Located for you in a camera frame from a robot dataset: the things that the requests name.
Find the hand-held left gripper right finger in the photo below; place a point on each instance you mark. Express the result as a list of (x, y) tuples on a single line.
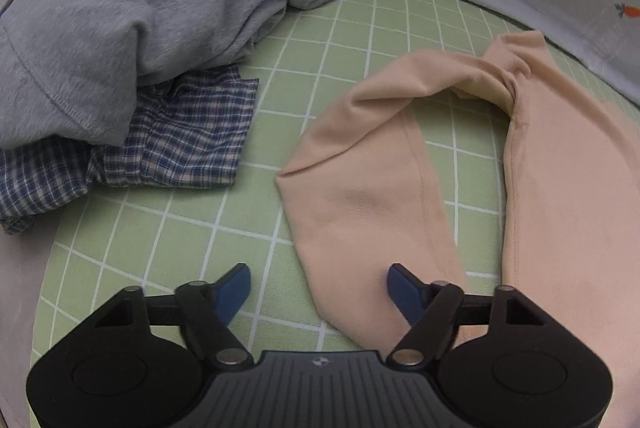
[(405, 293)]

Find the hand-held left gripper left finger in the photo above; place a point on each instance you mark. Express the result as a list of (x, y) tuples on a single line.
[(232, 290)]

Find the beige garment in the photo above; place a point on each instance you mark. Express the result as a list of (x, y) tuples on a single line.
[(370, 188)]

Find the green grid mat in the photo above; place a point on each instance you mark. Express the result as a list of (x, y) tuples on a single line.
[(165, 233)]

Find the blue plaid shirt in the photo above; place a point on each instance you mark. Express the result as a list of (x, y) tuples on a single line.
[(190, 138)]

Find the pale grey underlay sheet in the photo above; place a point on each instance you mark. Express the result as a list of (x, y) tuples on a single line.
[(20, 298)]

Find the grey sweatshirt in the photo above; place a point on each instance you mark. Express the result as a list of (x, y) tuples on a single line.
[(100, 33)]

